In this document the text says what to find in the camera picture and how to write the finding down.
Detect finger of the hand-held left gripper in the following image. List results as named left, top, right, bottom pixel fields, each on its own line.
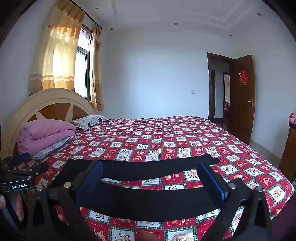
left=13, top=163, right=49, bottom=176

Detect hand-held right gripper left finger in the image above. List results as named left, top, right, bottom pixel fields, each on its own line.
left=32, top=159, right=104, bottom=241

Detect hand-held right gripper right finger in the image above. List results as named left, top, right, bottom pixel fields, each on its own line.
left=196, top=161, right=272, bottom=241

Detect black pants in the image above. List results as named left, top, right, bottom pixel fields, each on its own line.
left=50, top=153, right=232, bottom=223

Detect grey blue pillow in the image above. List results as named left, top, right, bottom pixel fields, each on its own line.
left=30, top=136, right=74, bottom=160

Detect folded pink quilt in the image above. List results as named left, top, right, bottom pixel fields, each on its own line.
left=17, top=119, right=77, bottom=155

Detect white patterned pillow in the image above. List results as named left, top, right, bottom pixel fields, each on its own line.
left=69, top=115, right=108, bottom=131

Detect red printed bed blanket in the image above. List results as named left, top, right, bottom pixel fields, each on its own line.
left=14, top=115, right=295, bottom=241

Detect cream wooden headboard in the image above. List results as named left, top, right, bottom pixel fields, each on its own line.
left=1, top=88, right=96, bottom=160

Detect brown wooden door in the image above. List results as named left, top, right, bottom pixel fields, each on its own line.
left=232, top=55, right=256, bottom=145

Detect wooden cabinet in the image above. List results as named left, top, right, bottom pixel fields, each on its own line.
left=277, top=126, right=296, bottom=183

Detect red paper door decoration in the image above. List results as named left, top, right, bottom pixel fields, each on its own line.
left=239, top=71, right=249, bottom=86

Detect narrow yellow curtain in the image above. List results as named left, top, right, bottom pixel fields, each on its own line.
left=90, top=25, right=105, bottom=112

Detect window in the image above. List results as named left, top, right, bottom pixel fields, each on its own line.
left=74, top=23, right=93, bottom=101

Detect wide yellow curtain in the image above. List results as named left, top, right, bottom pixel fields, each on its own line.
left=29, top=0, right=85, bottom=96

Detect dark curtain rod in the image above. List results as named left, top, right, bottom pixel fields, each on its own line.
left=69, top=0, right=102, bottom=27

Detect brown door frame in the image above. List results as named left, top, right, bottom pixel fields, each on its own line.
left=206, top=52, right=235, bottom=127

